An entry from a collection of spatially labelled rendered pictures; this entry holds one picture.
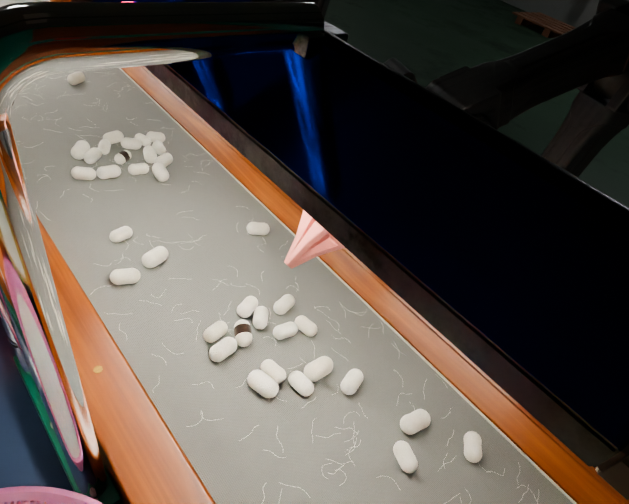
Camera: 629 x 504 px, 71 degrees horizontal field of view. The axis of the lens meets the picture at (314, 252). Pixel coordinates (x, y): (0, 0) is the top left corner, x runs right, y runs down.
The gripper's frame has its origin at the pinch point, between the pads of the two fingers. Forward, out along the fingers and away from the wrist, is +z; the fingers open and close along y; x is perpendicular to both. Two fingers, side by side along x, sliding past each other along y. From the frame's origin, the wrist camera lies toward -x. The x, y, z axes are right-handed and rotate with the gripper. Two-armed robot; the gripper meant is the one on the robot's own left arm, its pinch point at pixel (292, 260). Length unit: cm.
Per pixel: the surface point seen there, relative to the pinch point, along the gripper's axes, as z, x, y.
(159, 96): -3, 11, -56
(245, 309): 8.4, 2.6, -1.4
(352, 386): 5.3, 5.8, 13.5
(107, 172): 10.8, -0.5, -34.1
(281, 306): 5.2, 5.3, 0.3
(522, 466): -1.6, 14.7, 30.5
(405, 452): 5.7, 5.7, 22.0
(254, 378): 11.7, -0.2, 7.0
